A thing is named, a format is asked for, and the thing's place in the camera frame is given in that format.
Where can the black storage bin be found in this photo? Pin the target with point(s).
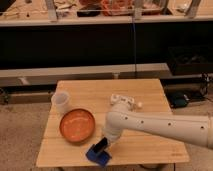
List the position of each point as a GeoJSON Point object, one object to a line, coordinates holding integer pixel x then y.
{"type": "Point", "coordinates": [190, 60]}

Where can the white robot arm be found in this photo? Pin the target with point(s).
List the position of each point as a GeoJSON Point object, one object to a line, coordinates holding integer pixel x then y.
{"type": "Point", "coordinates": [196, 130]}

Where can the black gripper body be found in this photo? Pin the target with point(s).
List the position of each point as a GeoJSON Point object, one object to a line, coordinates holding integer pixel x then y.
{"type": "Point", "coordinates": [101, 145]}

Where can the long workbench shelf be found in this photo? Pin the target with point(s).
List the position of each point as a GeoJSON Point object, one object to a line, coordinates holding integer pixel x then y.
{"type": "Point", "coordinates": [90, 12]}

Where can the orange round plate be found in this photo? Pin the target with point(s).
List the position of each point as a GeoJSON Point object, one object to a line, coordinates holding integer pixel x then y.
{"type": "Point", "coordinates": [77, 125]}

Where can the translucent plastic cup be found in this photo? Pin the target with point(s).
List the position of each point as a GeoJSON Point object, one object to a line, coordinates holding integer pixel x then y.
{"type": "Point", "coordinates": [60, 100]}

